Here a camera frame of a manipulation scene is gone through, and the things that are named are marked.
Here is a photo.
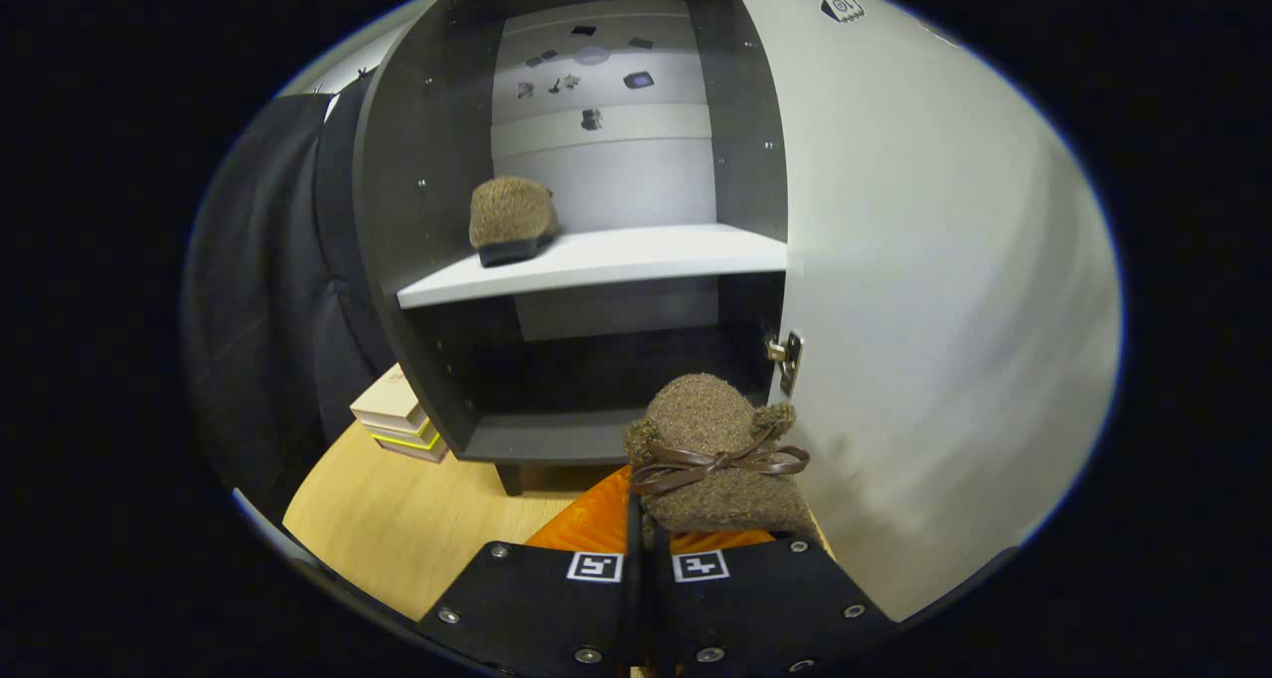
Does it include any brown fuzzy shoe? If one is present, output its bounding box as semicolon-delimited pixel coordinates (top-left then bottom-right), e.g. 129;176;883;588
623;373;826;550
468;175;559;267

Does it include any white cabinet shelf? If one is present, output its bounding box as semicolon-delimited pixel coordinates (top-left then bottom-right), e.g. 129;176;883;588
396;223;788;309

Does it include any beige shoe cabinet door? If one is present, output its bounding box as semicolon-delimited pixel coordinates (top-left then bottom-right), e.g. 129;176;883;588
715;0;1124;622

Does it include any black backdrop cloth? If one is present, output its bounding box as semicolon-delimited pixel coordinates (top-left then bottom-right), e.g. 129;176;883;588
182;72;398;520

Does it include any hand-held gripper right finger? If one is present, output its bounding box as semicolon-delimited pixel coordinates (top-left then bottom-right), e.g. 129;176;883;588
646;527;897;678

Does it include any metal door hinge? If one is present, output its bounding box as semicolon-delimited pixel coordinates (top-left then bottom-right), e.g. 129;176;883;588
765;331;804;399

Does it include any yellow-edged book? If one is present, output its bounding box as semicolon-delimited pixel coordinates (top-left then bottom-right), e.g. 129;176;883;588
370;420;440;452

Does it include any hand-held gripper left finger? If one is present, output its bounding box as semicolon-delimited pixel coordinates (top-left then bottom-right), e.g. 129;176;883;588
415;464;647;678

